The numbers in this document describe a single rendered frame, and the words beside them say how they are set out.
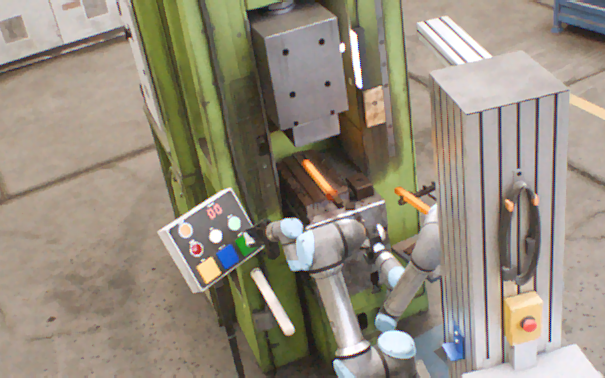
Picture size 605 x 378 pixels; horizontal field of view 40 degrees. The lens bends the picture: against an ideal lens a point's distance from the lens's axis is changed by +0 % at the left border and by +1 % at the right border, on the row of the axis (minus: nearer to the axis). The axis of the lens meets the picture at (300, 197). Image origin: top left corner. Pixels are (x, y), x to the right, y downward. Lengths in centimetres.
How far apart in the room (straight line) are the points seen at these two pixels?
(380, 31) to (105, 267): 250
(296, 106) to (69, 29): 540
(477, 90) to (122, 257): 358
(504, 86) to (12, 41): 680
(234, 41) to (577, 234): 246
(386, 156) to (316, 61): 70
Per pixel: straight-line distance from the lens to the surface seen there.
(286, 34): 318
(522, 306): 222
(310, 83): 329
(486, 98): 196
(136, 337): 463
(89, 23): 853
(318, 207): 356
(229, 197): 332
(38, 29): 844
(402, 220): 398
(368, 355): 270
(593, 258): 476
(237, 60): 331
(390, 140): 373
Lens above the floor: 293
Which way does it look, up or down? 33 degrees down
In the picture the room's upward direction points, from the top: 10 degrees counter-clockwise
